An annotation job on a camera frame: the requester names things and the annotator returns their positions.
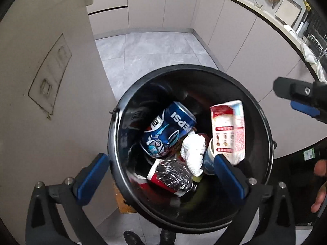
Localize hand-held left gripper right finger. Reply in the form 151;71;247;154
214;154;297;245

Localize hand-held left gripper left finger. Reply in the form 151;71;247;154
26;153;109;245

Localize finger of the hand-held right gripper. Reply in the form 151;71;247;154
291;99;327;123
273;77;317;99

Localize white paper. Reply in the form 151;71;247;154
180;133;207;176

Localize red and white carton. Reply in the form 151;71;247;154
210;100;246;165

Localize red paper cup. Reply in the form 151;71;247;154
146;158;197;197

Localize blue soda can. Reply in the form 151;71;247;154
140;101;197;159

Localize black trash bin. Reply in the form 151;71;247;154
107;64;277;235

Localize person's right hand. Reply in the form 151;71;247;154
310;159;327;213

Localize white cloth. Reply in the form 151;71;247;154
301;39;325;82

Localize wooden stool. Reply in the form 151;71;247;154
112;181;140;214

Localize metal dish rack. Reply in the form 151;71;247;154
298;13;327;64

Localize white plates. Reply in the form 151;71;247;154
283;24;298;35

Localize beige kitchen island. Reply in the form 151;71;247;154
0;0;122;245

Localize black built-in appliance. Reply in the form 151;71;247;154
271;138;327;226

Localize black shoe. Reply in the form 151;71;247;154
160;230;177;245
123;230;146;245

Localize white cutting board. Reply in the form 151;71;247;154
274;0;302;26

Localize beige kitchen counter cabinets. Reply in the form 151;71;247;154
87;0;327;161

